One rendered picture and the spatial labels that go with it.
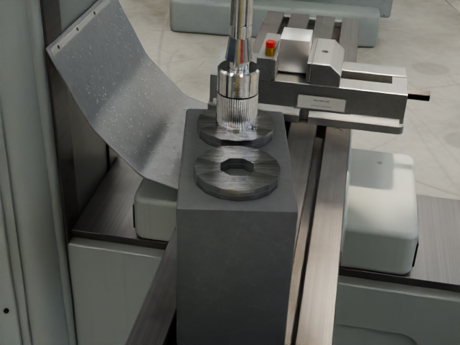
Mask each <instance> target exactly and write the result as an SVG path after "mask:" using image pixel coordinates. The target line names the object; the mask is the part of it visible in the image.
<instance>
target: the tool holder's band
mask: <svg viewBox="0 0 460 345"><path fill-rule="evenodd" d="M259 74H260V67H259V66H258V65H257V64H256V63H254V62H249V67H248V68H247V69H245V70H240V71H239V70H234V69H232V68H230V67H229V61H227V60H225V61H223V62H221V63H220V64H219V65H218V76H219V78H221V79H222V80H224V81H228V82H231V83H236V84H245V83H249V82H252V81H255V80H257V79H258V78H259Z"/></svg>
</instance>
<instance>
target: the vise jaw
mask: <svg viewBox="0 0 460 345"><path fill-rule="evenodd" d="M343 60H344V48H343V47H342V46H341V45H340V44H339V43H338V42H337V41H336V40H331V39H324V38H314V39H313V42H312V45H311V50H310V53H309V58H308V61H307V70H306V78H305V81H307V82H309V83H310V84H313V85H319V86H331V87H339V86H340V80H341V75H342V65H343Z"/></svg>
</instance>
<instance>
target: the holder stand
mask: <svg viewBox="0 0 460 345"><path fill-rule="evenodd" d="M297 221H298V208H297V202H296V194H295V189H294V180H293V176H292V167H291V162H290V154H289V149H288V140H287V135H286V130H285V121H284V117H283V112H271V111H262V110H259V109H257V124H256V125H255V126H254V127H253V128H252V129H250V130H248V131H227V130H225V129H222V128H221V127H219V126H218V125H217V124H216V107H213V108H211V109H208V110H204V109H188V110H187V112H186V123H185V129H184V137H183V149H182V156H181V168H180V176H179V188H178V195H177V208H176V252H177V344H178V345H284V344H285V332H286V325H287V318H288V305H289V299H290V286H291V279H292V266H293V260H294V247H295V240H296V228H297Z"/></svg>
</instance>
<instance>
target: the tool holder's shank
mask: <svg viewBox="0 0 460 345"><path fill-rule="evenodd" d="M252 21H253V0H231V3H230V21H229V39H228V43H227V50H226V53H225V59H226V60H227V61H229V67H230V68H232V69H234V70H239V71H240V70H245V69H247V68H248V67H249V62H252V61H253V59H254V57H253V44H252V37H251V34H252Z"/></svg>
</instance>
